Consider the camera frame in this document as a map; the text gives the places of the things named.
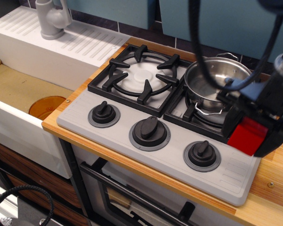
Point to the black left stove knob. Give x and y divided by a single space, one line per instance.
104 115

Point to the red cube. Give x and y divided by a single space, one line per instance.
248 136

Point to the grey toy stove top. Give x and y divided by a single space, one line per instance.
231 181

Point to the black stove knob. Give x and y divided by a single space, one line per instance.
104 115
149 134
202 156

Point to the black middle stove knob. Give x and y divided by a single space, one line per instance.
149 134

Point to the oven door with handle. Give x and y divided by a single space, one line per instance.
135 201

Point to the stainless steel pan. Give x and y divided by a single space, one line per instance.
222 67

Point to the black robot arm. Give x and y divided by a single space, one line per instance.
254 125

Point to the black right burner grate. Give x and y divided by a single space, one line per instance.
182 112

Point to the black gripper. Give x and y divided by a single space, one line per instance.
262 102

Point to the orange plastic plate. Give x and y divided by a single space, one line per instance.
43 107

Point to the white sink unit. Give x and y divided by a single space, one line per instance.
32 68

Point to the wooden drawer front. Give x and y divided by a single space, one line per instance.
17 170

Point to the black burner grate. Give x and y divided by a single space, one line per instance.
182 112
141 79

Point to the black left burner grate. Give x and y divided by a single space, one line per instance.
141 79

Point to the grey toy faucet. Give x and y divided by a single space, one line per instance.
52 21

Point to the black right stove knob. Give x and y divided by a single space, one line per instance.
202 156

